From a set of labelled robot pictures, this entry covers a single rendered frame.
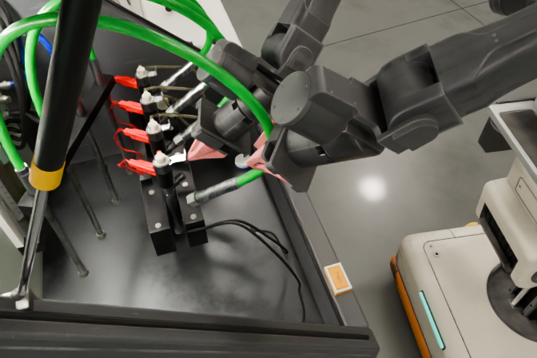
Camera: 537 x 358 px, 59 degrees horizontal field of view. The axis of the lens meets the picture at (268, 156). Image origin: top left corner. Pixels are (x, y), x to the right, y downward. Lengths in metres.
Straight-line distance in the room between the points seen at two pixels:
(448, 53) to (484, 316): 1.28
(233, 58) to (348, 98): 0.24
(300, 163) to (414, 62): 0.18
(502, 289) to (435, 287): 0.22
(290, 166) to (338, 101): 0.14
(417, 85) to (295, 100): 0.12
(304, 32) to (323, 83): 0.25
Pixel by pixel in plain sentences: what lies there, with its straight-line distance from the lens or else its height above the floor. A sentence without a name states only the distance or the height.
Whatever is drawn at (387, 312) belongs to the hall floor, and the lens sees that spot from 1.90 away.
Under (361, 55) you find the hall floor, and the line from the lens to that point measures 2.92.
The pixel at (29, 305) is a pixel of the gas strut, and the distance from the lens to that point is 0.46.
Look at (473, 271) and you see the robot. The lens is 1.74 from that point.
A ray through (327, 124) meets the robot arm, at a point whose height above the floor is 1.37.
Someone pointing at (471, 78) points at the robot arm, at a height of 1.43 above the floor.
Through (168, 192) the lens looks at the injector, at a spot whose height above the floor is 1.03.
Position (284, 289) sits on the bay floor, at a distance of 0.96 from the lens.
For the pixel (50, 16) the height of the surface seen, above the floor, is 1.42.
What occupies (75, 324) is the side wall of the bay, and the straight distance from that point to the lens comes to 0.48.
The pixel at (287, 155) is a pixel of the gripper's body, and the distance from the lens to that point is 0.56.
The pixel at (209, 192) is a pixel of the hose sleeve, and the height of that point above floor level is 1.14.
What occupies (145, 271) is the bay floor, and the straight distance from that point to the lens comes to 1.01.
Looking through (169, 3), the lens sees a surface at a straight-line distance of 0.72.
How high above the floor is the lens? 1.69
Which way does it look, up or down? 48 degrees down
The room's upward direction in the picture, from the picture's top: straight up
